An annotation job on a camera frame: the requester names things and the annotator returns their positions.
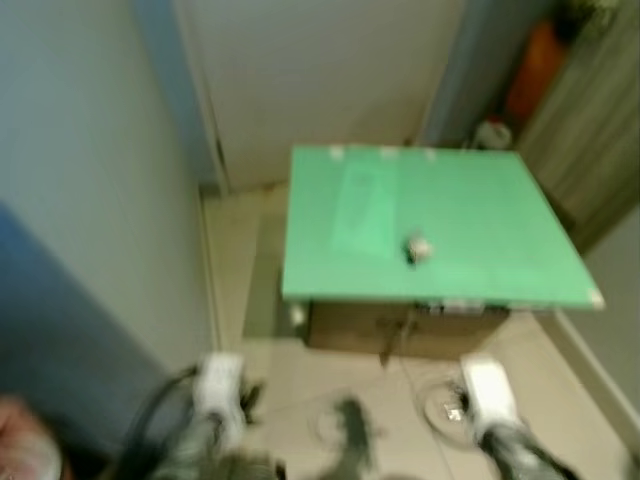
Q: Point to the orange plastic container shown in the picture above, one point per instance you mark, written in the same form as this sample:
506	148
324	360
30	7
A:
535	72

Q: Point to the white round jar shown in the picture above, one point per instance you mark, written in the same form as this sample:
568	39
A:
492	134

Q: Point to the green table board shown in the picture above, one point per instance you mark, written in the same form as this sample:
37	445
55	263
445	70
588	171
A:
470	210

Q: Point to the white tape piece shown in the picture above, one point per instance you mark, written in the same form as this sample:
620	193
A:
430	153
335	152
597	298
386	152

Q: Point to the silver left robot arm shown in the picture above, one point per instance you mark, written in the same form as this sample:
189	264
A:
195	455

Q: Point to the keys with white pompom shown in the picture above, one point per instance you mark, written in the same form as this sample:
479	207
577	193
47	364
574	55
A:
418	247

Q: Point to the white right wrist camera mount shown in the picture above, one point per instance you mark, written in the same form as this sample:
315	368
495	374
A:
490	390

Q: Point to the white door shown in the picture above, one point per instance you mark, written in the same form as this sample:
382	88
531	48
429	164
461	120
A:
320	80

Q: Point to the reddish round object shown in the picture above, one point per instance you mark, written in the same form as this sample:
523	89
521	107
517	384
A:
25	445

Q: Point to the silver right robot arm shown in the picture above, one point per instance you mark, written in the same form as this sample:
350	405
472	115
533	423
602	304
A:
520	455

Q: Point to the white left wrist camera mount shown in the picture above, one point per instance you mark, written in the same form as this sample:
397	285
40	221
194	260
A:
218	385

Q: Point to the brown wooden cabinet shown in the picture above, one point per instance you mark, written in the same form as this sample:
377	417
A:
595	120

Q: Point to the brown cardboard box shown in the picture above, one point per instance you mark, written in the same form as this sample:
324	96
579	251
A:
440	328

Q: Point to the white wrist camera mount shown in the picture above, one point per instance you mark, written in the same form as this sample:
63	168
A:
218	385
490	390

